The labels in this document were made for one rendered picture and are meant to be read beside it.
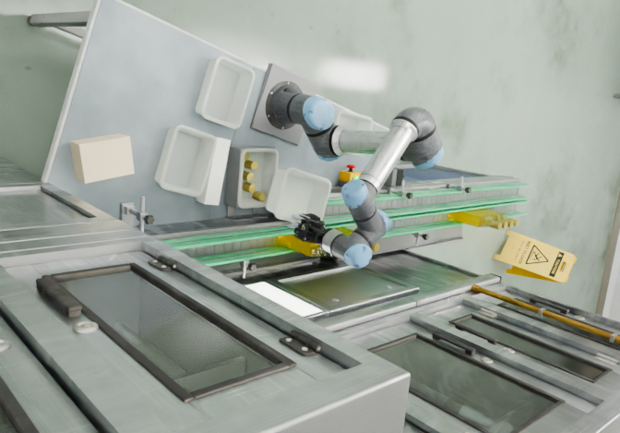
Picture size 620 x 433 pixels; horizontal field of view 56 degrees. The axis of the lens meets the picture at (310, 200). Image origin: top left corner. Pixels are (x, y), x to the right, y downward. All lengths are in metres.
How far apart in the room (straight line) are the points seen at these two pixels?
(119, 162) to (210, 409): 1.29
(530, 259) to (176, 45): 4.05
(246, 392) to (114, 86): 1.38
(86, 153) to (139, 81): 0.31
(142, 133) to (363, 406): 1.45
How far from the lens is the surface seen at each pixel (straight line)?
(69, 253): 1.26
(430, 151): 2.00
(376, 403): 0.79
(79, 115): 1.94
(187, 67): 2.10
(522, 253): 5.49
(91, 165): 1.89
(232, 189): 2.20
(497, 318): 2.25
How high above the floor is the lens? 2.55
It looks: 46 degrees down
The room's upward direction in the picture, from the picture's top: 107 degrees clockwise
